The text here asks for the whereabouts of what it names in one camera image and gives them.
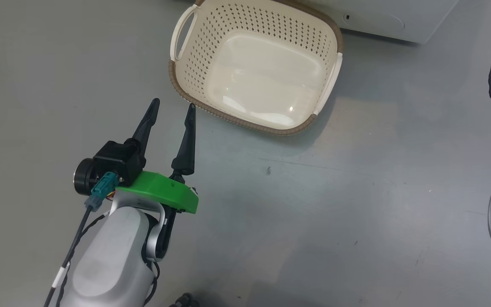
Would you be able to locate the white washing machine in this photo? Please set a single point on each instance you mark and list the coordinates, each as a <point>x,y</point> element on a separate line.
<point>399,17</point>

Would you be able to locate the cream perforated laundry basket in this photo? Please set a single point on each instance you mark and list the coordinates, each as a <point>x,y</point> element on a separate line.
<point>262,72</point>

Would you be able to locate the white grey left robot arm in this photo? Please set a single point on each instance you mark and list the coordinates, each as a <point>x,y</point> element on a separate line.
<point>109,256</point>

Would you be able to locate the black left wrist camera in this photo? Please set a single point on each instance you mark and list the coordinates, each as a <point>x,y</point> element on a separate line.
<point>117,160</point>

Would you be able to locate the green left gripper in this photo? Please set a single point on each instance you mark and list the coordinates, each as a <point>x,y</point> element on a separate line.
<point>160,189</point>

